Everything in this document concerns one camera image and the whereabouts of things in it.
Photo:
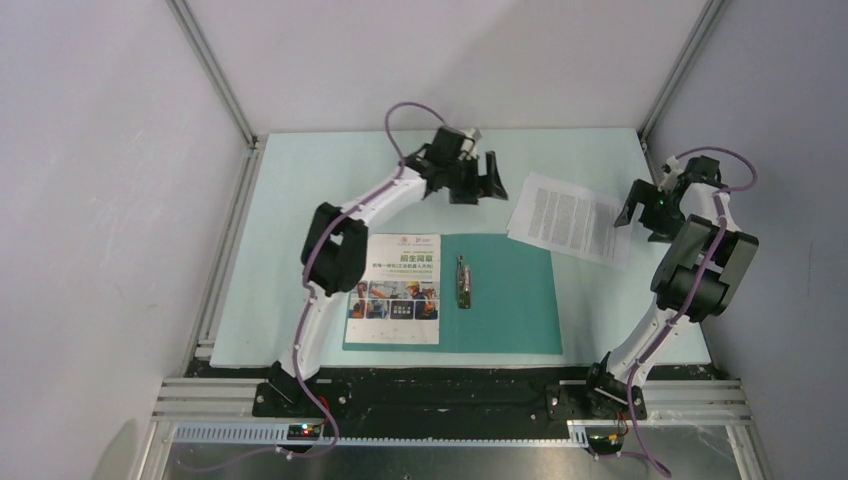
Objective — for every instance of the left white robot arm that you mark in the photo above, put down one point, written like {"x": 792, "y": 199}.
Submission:
{"x": 335, "y": 250}

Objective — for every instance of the right aluminium frame post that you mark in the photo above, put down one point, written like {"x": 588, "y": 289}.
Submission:
{"x": 697, "y": 39}

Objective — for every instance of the controller board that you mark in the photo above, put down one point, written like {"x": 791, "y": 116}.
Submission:
{"x": 304, "y": 432}
{"x": 610, "y": 445}

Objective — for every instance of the teal green folder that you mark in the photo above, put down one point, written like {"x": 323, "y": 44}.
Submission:
{"x": 514, "y": 303}

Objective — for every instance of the left controller board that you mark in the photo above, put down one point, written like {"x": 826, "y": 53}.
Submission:
{"x": 304, "y": 432}

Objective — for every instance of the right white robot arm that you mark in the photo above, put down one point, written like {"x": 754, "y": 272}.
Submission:
{"x": 707, "y": 258}

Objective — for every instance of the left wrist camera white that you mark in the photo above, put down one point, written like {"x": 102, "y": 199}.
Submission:
{"x": 468, "y": 147}

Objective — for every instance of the left aluminium frame post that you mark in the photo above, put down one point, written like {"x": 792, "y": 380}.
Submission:
{"x": 203, "y": 51}

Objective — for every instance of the white slotted cable duct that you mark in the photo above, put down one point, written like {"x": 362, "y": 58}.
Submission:
{"x": 283, "y": 435}

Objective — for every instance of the printed paper file bottom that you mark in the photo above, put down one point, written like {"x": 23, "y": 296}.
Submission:
{"x": 565, "y": 218}

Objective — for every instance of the light blue table mat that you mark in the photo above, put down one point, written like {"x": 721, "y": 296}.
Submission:
{"x": 598, "y": 305}

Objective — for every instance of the right controller board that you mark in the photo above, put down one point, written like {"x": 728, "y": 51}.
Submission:
{"x": 610, "y": 445}

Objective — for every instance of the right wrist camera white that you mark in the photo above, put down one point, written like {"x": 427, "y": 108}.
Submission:
{"x": 670, "y": 170}

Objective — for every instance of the printed paper file top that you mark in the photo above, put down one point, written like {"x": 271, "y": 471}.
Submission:
{"x": 397, "y": 302}

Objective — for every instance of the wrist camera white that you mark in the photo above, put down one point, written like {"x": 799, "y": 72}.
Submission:
{"x": 670, "y": 170}
{"x": 468, "y": 147}

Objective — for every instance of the aluminium frame post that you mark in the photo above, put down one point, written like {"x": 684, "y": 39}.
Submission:
{"x": 697, "y": 39}
{"x": 203, "y": 51}

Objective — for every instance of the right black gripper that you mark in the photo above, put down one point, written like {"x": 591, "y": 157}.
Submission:
{"x": 662, "y": 231}

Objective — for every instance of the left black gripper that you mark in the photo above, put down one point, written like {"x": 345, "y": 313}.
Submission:
{"x": 479, "y": 185}

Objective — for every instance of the metal folder clip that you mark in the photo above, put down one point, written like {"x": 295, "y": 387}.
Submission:
{"x": 464, "y": 284}

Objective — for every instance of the printed paper file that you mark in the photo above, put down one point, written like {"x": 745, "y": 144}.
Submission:
{"x": 565, "y": 218}
{"x": 397, "y": 302}

